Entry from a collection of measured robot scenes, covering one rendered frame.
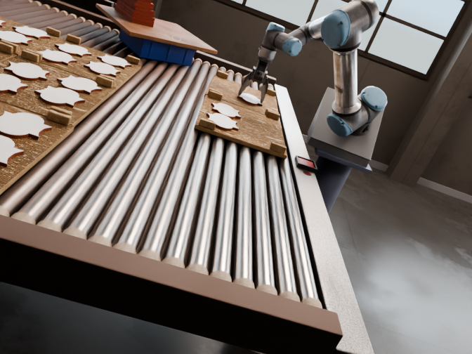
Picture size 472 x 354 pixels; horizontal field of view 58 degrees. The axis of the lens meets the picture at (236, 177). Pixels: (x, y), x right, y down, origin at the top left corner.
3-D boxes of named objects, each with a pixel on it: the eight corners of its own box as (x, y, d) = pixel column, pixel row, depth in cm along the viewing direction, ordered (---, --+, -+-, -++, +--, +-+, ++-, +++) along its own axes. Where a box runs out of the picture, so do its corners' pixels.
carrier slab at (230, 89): (274, 99, 230) (276, 96, 229) (277, 123, 192) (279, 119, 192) (213, 76, 226) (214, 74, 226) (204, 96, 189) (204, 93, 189)
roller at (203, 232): (232, 78, 259) (235, 70, 257) (201, 303, 84) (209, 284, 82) (225, 75, 259) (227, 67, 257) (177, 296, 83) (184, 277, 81)
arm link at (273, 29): (278, 26, 185) (265, 20, 190) (269, 50, 190) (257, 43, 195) (290, 29, 191) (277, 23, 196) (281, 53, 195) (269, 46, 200)
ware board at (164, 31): (175, 26, 262) (176, 23, 262) (216, 54, 229) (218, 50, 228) (95, 6, 231) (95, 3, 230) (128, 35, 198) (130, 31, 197)
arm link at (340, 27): (370, 127, 183) (373, 3, 145) (345, 145, 179) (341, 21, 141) (349, 116, 191) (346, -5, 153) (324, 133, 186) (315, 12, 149)
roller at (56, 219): (185, 61, 256) (187, 53, 254) (48, 260, 80) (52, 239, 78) (177, 58, 255) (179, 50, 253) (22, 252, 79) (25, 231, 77)
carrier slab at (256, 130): (279, 123, 192) (280, 120, 192) (286, 159, 155) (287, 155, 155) (204, 97, 188) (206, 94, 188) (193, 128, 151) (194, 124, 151)
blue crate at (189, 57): (167, 48, 249) (172, 31, 245) (192, 67, 229) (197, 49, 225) (116, 37, 230) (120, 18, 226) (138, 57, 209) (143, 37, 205)
